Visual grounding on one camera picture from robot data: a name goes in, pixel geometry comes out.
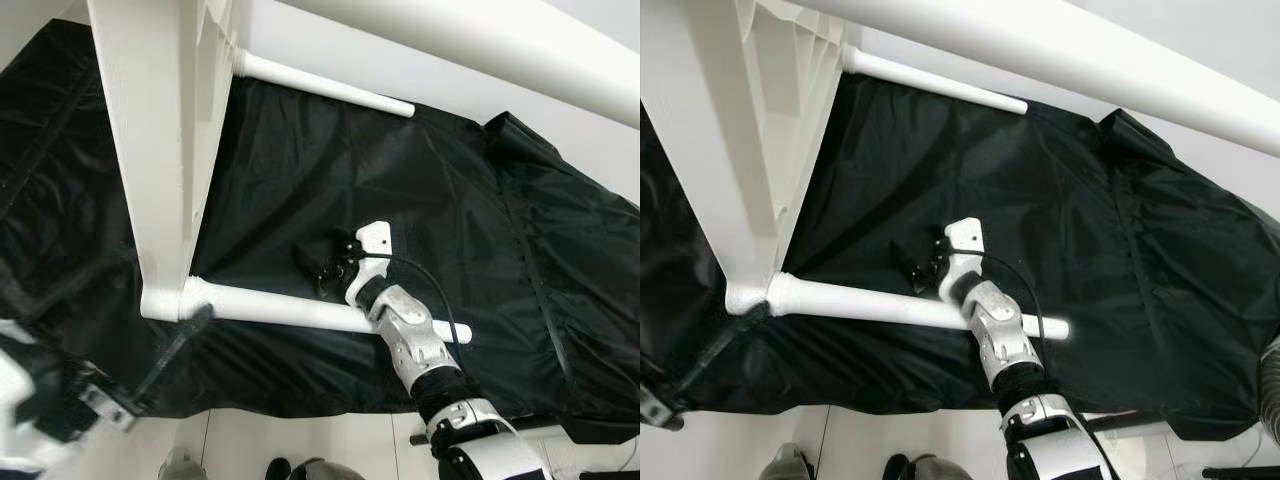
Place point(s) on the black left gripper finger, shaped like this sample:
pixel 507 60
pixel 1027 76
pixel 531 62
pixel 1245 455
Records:
pixel 725 345
pixel 175 350

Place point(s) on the black table cloth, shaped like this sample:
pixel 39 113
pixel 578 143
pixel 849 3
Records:
pixel 420 200
pixel 1100 200

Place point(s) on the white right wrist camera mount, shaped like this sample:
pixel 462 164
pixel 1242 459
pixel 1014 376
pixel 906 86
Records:
pixel 372 250
pixel 962 245

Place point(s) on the grey right robot foot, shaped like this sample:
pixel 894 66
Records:
pixel 925 468
pixel 310 470

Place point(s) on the white plastic table top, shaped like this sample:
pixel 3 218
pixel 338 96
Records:
pixel 150 150
pixel 730 150

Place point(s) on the black metal bar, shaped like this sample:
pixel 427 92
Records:
pixel 1130 422
pixel 425 437

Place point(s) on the white plastic table leg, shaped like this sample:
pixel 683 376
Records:
pixel 320 85
pixel 870 303
pixel 500 45
pixel 1100 60
pixel 930 82
pixel 280 308

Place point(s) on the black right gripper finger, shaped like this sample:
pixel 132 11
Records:
pixel 904 260
pixel 308 264

